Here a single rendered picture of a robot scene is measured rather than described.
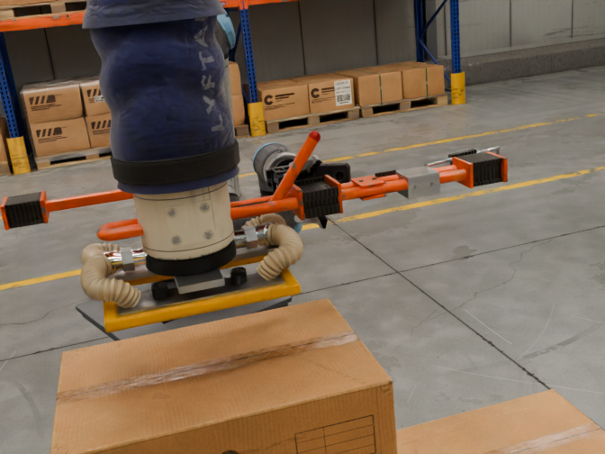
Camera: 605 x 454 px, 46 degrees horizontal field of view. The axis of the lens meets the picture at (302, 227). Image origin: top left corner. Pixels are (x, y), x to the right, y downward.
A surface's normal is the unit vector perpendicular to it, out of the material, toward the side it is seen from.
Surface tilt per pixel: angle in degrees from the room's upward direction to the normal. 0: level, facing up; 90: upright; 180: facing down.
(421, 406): 0
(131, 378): 0
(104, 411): 0
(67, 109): 90
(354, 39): 90
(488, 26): 90
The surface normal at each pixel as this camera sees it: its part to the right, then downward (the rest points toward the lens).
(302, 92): 0.31, 0.27
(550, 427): -0.10, -0.94
